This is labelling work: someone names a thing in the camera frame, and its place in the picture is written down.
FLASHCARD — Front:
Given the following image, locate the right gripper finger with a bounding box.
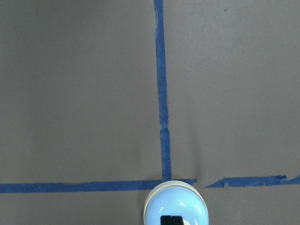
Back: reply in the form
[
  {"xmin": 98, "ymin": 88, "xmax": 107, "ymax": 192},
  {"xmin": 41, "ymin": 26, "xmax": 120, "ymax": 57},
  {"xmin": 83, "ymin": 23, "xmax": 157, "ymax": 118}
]
[{"xmin": 160, "ymin": 215, "xmax": 183, "ymax": 225}]

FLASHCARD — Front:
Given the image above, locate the light blue desk bell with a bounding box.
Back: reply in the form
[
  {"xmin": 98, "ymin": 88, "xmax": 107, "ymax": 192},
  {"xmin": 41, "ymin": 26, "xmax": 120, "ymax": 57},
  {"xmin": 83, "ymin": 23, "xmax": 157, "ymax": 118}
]
[{"xmin": 143, "ymin": 180, "xmax": 210, "ymax": 225}]

